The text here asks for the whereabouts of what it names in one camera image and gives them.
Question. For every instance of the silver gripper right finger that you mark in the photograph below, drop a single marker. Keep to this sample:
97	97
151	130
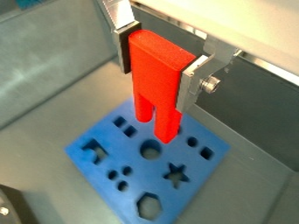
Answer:
197	74

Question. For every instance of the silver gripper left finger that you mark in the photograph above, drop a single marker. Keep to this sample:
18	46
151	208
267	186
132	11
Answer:
123	24

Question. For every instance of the red two-pronged peg object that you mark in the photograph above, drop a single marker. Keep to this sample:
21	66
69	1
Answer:
157	61

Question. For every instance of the black object with screw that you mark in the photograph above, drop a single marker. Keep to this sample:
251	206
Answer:
14	210

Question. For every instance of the blue shape-sorting board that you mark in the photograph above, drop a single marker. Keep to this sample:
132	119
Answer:
145	179

